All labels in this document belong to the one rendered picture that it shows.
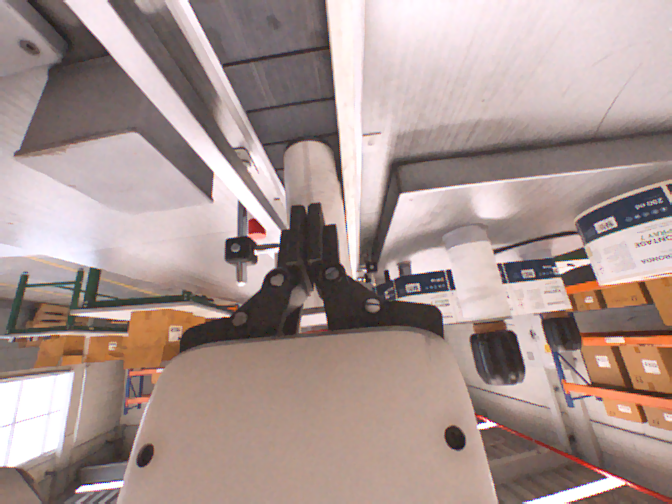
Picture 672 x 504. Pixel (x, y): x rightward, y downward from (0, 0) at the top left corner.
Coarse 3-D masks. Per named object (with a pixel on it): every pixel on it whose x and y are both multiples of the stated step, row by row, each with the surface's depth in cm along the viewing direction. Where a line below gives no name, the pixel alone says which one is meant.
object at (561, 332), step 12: (540, 252) 71; (552, 264) 69; (564, 288) 68; (564, 300) 66; (540, 312) 69; (552, 312) 68; (564, 312) 67; (552, 324) 66; (564, 324) 65; (576, 324) 65; (552, 336) 67; (564, 336) 65; (576, 336) 64; (552, 348) 67; (564, 348) 64; (576, 348) 63
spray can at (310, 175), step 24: (288, 144) 23; (312, 144) 23; (288, 168) 23; (312, 168) 22; (288, 192) 22; (312, 192) 21; (336, 192) 23; (288, 216) 22; (336, 216) 21; (312, 312) 18
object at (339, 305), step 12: (324, 264) 11; (336, 264) 11; (324, 276) 11; (336, 276) 10; (324, 288) 10; (336, 288) 10; (348, 288) 10; (324, 300) 10; (336, 300) 10; (348, 300) 10; (336, 312) 9; (348, 312) 9; (336, 324) 9; (348, 324) 9; (360, 324) 9
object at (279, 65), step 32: (192, 0) 13; (224, 0) 13; (256, 0) 13; (288, 0) 13; (320, 0) 13; (224, 32) 14; (256, 32) 14; (288, 32) 15; (320, 32) 15; (224, 64) 16; (256, 64) 16; (288, 64) 17; (320, 64) 17; (256, 96) 19; (288, 96) 19; (320, 96) 19; (256, 128) 21; (288, 128) 22; (320, 128) 22
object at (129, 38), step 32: (64, 0) 6; (96, 0) 6; (128, 0) 7; (96, 32) 7; (128, 32) 7; (128, 64) 8; (160, 64) 8; (160, 96) 9; (192, 96) 10; (192, 128) 11; (224, 160) 13; (256, 192) 17
